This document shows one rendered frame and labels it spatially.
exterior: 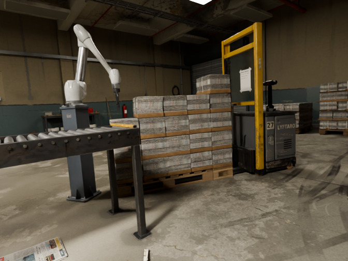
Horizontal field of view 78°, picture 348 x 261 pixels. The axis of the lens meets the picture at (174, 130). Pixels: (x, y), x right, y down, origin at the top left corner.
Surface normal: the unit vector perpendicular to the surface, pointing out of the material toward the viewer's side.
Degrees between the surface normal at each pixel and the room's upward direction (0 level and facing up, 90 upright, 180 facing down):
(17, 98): 90
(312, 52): 90
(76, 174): 90
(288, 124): 90
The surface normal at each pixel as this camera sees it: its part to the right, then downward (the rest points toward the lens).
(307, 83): -0.79, 0.11
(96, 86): 0.61, 0.05
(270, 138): 0.33, 0.08
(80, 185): -0.34, 0.12
